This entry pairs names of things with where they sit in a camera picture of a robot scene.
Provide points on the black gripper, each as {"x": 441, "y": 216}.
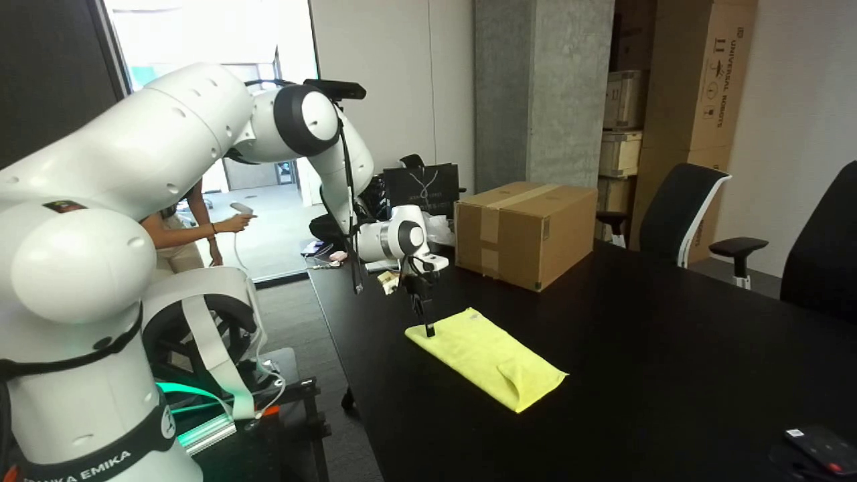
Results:
{"x": 421, "y": 287}

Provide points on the yellow microfibre cloth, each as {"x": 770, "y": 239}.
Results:
{"x": 492, "y": 356}

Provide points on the white handheld controller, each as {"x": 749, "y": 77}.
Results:
{"x": 243, "y": 209}

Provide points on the operator forearm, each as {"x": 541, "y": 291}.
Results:
{"x": 191, "y": 232}

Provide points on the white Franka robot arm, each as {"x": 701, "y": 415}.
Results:
{"x": 134, "y": 152}

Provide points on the operator hand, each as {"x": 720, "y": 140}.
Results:
{"x": 238, "y": 224}

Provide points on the small beige object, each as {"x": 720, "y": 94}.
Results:
{"x": 387, "y": 281}

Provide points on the brown cardboard box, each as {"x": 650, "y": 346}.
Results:
{"x": 527, "y": 236}

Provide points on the small stacked cardboard box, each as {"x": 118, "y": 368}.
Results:
{"x": 622, "y": 154}
{"x": 616, "y": 193}
{"x": 626, "y": 101}

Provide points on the teal metal bar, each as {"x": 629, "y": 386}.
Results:
{"x": 205, "y": 429}

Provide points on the operator torso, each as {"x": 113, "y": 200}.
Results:
{"x": 176, "y": 255}

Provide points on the white framed black chair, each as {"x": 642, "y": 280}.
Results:
{"x": 685, "y": 204}

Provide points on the tall brown panel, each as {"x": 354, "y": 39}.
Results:
{"x": 666, "y": 89}

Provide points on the glass door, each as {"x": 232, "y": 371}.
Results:
{"x": 224, "y": 36}

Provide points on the tall printed cardboard box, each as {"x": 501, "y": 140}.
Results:
{"x": 720, "y": 82}

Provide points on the large black office chair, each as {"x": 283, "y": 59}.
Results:
{"x": 825, "y": 251}

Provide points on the white curved plastic frame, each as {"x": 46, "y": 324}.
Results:
{"x": 191, "y": 281}

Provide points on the black stereo camera bar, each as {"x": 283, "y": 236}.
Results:
{"x": 335, "y": 86}

